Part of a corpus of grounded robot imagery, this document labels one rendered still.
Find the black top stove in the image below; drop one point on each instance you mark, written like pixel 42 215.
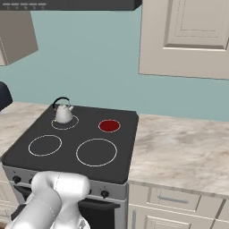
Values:
pixel 74 143

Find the beige base cupboard door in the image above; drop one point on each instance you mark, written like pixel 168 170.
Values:
pixel 167 219

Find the black stove knob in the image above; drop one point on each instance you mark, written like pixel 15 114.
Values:
pixel 30 180
pixel 104 194
pixel 16 179

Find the beige wall cupboard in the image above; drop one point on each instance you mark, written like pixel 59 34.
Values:
pixel 16 35

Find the beige wall cupboard door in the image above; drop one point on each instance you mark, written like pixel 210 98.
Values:
pixel 190 35

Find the dark blue rounded object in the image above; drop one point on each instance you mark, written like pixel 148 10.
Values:
pixel 4 97

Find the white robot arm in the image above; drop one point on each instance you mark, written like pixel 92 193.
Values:
pixel 53 196

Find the beige drawer front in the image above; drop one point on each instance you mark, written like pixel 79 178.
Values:
pixel 174 199

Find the small round stove burner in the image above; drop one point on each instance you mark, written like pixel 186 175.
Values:
pixel 109 125

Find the beige base cupboard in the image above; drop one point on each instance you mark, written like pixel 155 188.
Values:
pixel 7 196

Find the dark grey range hood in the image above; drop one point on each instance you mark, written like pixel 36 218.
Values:
pixel 71 4

